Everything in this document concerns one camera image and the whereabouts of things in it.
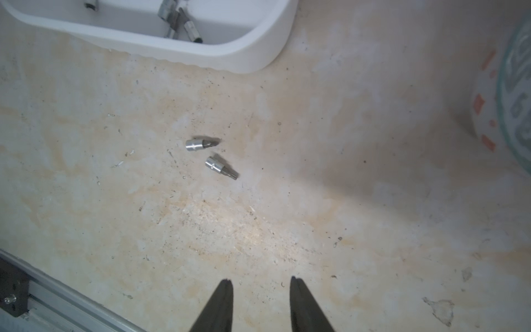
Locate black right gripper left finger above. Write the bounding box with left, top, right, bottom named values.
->
left=189, top=279, right=234, bottom=332

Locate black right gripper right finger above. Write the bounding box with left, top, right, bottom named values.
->
left=290, top=276, right=335, bottom=332

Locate chrome bit pointing down-right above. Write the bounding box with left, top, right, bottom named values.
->
left=178, top=7, right=203, bottom=44

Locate small chrome socket bit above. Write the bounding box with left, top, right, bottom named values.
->
left=158, top=0, right=180, bottom=40

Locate chrome bit upper pair lower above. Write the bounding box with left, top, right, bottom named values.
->
left=205, top=156, right=239, bottom=180

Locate chrome bit pair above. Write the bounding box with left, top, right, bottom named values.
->
left=185, top=138, right=219, bottom=152
left=205, top=156, right=239, bottom=180

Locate white rectangular storage box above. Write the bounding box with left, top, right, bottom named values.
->
left=1, top=1, right=298, bottom=74

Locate patterned ceramic jar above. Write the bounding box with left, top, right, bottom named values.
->
left=471, top=14, right=530, bottom=175

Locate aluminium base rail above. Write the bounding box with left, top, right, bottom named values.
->
left=1, top=250, right=143, bottom=331

